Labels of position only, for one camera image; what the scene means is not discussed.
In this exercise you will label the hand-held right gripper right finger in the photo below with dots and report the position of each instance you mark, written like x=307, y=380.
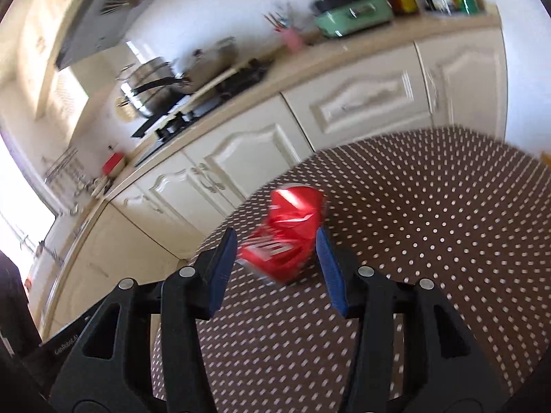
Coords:
x=331, y=273

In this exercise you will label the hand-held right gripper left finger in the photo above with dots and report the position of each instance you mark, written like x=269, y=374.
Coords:
x=221, y=269

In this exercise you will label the metal dish rack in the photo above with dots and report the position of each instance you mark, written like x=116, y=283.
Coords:
x=69, y=172

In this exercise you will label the dark cloth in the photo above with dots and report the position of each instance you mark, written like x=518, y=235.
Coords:
x=15, y=305

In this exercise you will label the grey range hood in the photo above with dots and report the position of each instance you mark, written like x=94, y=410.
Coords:
x=107, y=13

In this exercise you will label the black gas stove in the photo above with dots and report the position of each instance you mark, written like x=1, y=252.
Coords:
x=202, y=107

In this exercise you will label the crushed red soda can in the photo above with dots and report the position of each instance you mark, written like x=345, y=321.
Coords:
x=284, y=232

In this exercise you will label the cream wall cabinet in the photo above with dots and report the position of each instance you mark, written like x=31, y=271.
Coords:
x=38, y=38

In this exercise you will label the large steel stock pot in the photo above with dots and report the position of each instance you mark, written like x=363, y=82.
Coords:
x=148, y=84

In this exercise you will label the pink utensil holder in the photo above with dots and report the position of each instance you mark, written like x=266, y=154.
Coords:
x=292, y=36

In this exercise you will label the round woven trivet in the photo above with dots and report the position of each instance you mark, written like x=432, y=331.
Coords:
x=125, y=111

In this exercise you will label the green kitchen appliance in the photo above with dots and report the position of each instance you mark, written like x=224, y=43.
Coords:
x=353, y=8

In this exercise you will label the brown dotted tablecloth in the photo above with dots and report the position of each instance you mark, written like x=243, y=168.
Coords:
x=430, y=223

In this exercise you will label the row of cream cabinet doors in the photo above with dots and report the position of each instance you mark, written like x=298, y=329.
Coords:
x=357, y=94

